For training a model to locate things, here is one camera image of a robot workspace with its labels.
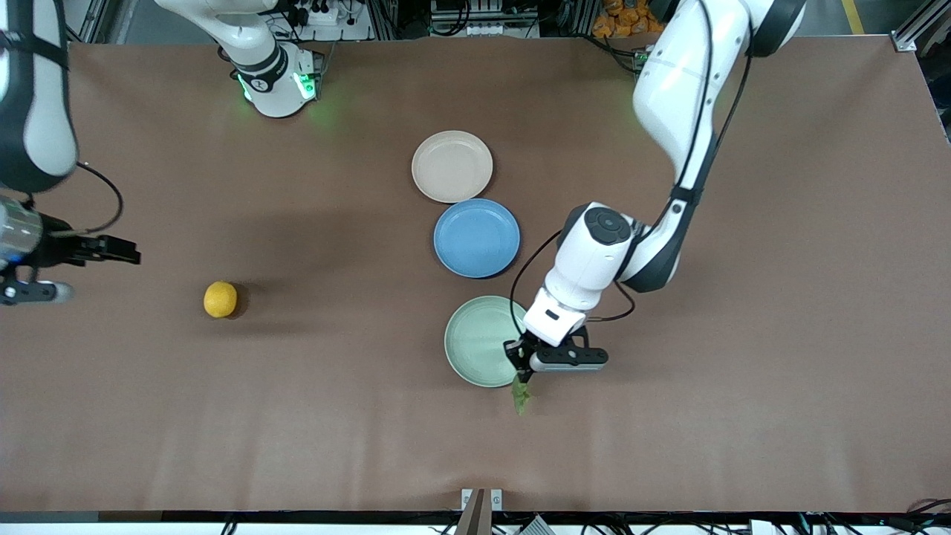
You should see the camera mount post with brackets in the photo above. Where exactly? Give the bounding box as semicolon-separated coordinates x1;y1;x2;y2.
455;488;503;535

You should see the blue round plate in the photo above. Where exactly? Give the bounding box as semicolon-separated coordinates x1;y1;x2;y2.
433;198;521;279

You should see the yellow lemon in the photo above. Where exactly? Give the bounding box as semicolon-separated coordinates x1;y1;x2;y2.
204;281;238;319

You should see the pale green round plate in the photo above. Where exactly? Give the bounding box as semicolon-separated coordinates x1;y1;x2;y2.
444;295;530;389

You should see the beige round plate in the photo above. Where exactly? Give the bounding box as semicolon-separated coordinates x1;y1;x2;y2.
412;130;493;204

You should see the orange packaged goods pile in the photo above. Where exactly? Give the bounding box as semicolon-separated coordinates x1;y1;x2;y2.
593;0;666;38

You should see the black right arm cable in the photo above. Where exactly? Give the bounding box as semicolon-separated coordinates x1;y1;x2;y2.
45;162;123;237

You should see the aluminium frame profile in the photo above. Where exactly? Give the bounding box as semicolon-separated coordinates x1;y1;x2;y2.
892;0;951;53

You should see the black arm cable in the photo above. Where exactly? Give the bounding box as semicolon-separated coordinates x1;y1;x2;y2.
509;0;755;346
45;162;123;237

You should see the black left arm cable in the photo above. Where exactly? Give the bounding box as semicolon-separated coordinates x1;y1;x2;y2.
509;0;755;346

